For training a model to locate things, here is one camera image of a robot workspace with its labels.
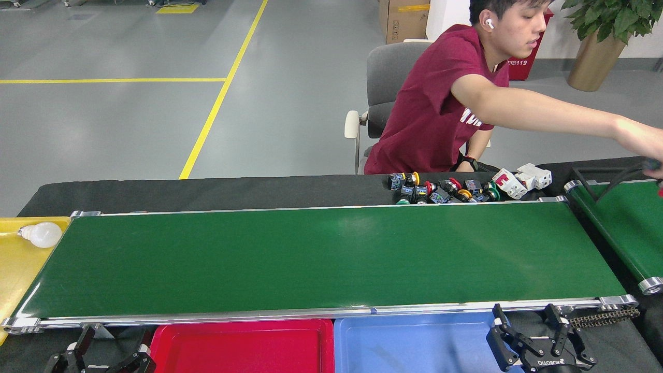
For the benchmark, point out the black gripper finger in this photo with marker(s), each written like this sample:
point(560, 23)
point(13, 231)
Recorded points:
point(140, 362)
point(72, 360)

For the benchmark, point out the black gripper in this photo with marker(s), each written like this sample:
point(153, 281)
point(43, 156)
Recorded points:
point(549, 365)

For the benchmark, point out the white circuit breaker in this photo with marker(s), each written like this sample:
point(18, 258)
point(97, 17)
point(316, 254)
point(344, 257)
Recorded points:
point(510, 185)
point(538, 177)

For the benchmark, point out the person's right forearm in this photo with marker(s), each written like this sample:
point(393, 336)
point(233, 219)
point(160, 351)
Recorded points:
point(585, 119)

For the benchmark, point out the person's left forearm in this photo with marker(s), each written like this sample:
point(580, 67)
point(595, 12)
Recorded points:
point(479, 142)

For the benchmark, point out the red plastic tray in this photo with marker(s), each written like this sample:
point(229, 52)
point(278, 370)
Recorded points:
point(238, 349)

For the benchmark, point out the yellow plastic tray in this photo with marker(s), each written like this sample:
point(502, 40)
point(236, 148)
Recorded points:
point(15, 274)

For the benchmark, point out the blue plastic tray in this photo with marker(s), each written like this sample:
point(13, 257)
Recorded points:
point(414, 347)

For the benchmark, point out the green conveyor belt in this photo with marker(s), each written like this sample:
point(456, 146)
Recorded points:
point(632, 223)
point(311, 259)

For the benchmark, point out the person's right hand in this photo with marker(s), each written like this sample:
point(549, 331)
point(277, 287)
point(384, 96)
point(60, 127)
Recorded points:
point(650, 147)

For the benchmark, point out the white light bulb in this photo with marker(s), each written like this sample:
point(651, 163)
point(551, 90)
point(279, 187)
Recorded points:
point(44, 234)

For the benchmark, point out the black wristwatch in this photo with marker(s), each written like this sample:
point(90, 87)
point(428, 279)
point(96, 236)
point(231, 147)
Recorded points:
point(471, 164)

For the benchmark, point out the person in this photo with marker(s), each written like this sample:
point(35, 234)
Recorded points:
point(430, 114)

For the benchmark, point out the red fire extinguisher box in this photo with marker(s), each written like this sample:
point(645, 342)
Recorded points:
point(523, 65)

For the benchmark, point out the potted green plant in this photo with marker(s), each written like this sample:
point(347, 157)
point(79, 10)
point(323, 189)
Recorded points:
point(595, 57)

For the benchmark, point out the grey office chair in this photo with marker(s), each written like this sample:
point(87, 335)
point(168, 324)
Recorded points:
point(388, 77)

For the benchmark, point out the brown cardboard box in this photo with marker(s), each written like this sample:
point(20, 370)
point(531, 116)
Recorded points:
point(406, 23)

